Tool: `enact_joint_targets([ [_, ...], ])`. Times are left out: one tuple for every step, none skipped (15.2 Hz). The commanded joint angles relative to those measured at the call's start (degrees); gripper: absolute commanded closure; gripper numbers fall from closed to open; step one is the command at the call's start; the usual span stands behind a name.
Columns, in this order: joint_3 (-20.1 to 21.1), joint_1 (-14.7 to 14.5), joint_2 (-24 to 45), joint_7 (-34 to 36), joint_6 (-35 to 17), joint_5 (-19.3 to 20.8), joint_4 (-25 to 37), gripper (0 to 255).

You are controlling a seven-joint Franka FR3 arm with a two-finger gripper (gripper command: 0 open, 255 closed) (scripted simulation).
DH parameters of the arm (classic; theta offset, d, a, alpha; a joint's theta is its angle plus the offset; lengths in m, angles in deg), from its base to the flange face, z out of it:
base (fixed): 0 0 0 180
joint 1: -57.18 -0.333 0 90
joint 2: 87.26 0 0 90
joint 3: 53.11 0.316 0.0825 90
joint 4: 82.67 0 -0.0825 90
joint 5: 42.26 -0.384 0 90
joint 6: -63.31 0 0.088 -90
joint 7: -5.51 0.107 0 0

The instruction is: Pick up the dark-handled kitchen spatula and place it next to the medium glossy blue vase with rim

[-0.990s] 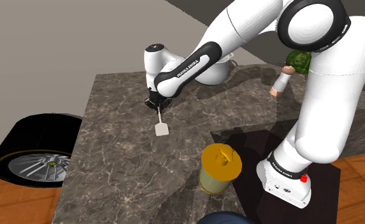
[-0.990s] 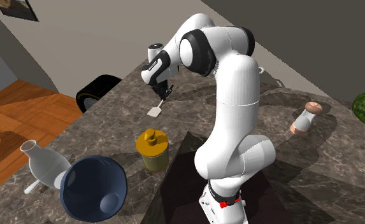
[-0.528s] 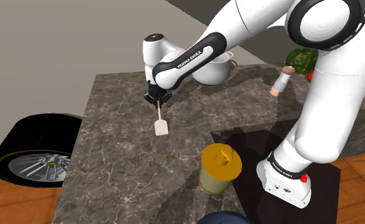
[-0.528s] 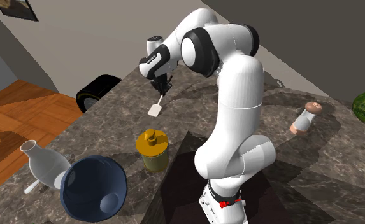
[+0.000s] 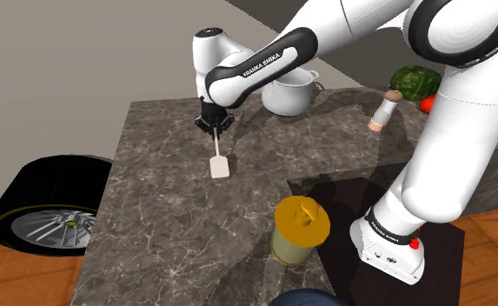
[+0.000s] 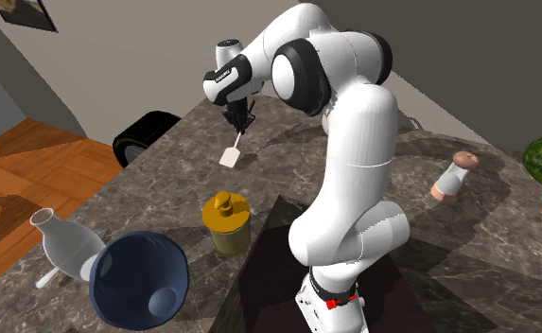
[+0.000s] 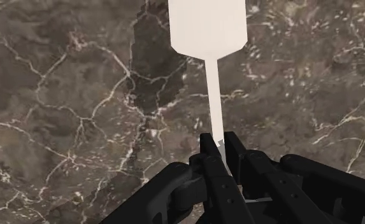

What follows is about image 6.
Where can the dark framed wall picture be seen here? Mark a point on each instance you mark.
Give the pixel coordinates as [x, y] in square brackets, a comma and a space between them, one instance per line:
[24, 11]

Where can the white spatula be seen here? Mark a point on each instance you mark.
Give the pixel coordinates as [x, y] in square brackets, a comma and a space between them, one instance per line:
[229, 157]

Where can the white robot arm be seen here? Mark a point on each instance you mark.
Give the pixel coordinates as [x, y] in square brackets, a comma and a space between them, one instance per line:
[358, 138]

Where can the white vase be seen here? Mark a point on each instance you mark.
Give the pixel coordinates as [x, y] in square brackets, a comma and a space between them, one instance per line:
[65, 244]

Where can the black round drum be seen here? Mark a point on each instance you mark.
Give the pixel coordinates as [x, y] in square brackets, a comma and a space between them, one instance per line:
[148, 129]

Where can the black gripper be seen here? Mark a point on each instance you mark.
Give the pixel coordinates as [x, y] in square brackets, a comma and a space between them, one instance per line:
[238, 113]

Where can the dark blue bowl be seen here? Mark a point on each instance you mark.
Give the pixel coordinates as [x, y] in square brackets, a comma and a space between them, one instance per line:
[132, 276]

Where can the yellow lidded jar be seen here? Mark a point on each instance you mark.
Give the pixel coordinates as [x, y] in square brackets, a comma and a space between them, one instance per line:
[226, 226]

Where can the white shaker with brown top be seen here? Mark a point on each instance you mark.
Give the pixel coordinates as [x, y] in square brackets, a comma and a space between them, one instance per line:
[452, 177]

